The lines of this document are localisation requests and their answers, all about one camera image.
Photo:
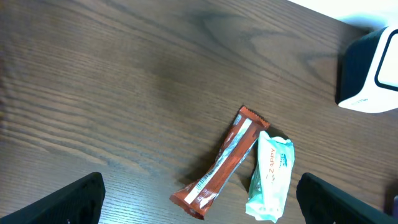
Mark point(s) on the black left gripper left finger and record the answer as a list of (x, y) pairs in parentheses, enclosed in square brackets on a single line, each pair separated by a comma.
[(78, 202)]

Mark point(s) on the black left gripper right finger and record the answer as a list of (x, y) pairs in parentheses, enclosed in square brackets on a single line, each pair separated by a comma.
[(323, 203)]

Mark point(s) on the red purple pad package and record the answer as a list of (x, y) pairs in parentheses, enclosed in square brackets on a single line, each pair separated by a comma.
[(395, 207)]

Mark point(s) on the white barcode scanner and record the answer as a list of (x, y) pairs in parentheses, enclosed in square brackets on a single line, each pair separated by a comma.
[(368, 80)]

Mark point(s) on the teal wet wipes packet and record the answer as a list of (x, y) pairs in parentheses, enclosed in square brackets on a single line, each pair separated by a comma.
[(271, 178)]

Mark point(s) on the orange snack bar wrapper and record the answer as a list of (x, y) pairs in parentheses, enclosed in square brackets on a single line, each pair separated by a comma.
[(197, 197)]

